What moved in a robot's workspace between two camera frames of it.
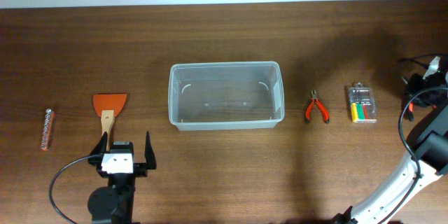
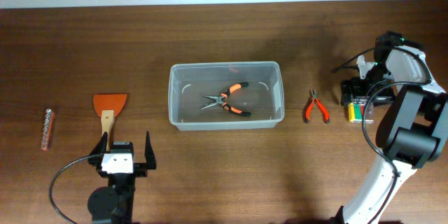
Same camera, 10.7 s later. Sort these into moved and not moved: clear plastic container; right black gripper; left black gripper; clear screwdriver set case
Moved: right black gripper
Not moved: clear plastic container; left black gripper; clear screwdriver set case
